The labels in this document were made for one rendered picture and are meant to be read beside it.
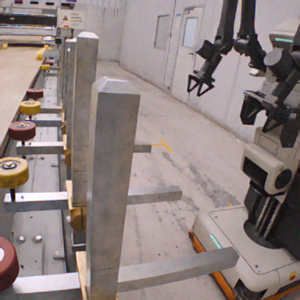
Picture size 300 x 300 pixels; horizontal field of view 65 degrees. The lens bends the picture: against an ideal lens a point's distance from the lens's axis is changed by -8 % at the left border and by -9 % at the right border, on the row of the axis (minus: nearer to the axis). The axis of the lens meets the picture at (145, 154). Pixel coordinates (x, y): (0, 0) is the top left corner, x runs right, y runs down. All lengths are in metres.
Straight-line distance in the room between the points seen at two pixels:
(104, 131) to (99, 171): 0.04
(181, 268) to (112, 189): 0.25
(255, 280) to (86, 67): 1.15
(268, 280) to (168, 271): 0.95
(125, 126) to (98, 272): 0.18
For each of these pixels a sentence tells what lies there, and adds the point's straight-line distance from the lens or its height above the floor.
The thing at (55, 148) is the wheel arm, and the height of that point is 0.84.
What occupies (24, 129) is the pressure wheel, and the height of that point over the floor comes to 0.91.
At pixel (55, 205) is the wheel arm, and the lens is 0.61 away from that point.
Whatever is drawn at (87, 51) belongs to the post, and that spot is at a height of 1.15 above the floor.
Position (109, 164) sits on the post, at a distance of 0.22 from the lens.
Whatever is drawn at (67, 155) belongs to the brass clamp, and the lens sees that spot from 0.74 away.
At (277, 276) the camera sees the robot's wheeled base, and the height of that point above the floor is 0.27.
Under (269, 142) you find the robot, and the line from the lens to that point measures 1.19.
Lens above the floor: 1.17
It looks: 25 degrees down
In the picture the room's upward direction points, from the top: 8 degrees clockwise
